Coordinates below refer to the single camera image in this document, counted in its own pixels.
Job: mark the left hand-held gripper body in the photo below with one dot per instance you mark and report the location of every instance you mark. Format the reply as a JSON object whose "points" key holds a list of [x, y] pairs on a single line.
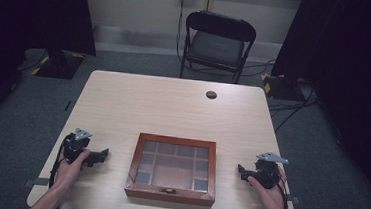
{"points": [[77, 144]]}

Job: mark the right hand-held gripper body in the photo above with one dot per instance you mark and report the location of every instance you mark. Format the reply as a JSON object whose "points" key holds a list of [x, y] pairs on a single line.
{"points": [[266, 172]]}

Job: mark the person's left hand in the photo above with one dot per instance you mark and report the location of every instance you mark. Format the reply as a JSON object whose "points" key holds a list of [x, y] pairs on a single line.
{"points": [[69, 172]]}

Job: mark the person's right hand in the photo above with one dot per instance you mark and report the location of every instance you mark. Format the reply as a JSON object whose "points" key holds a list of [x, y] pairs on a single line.
{"points": [[270, 196]]}

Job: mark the small black floor object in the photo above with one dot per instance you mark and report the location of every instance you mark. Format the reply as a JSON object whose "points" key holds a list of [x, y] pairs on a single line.
{"points": [[68, 105]]}

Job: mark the wooden box with glass lid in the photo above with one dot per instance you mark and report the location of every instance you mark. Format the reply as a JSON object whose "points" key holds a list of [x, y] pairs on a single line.
{"points": [[172, 170]]}

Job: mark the black stand base striped tape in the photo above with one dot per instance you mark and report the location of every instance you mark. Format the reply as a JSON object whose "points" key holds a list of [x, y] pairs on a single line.
{"points": [[280, 87], [59, 66]]}

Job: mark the dark curtain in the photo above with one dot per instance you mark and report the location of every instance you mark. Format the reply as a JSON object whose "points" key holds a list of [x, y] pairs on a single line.
{"points": [[352, 81], [28, 32]]}

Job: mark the black folding chair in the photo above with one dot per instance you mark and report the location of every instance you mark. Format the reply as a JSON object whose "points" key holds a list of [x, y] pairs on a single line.
{"points": [[217, 45]]}

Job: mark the grey table bracket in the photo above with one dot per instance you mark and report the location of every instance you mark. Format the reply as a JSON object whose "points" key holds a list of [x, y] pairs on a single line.
{"points": [[294, 199], [35, 182]]}

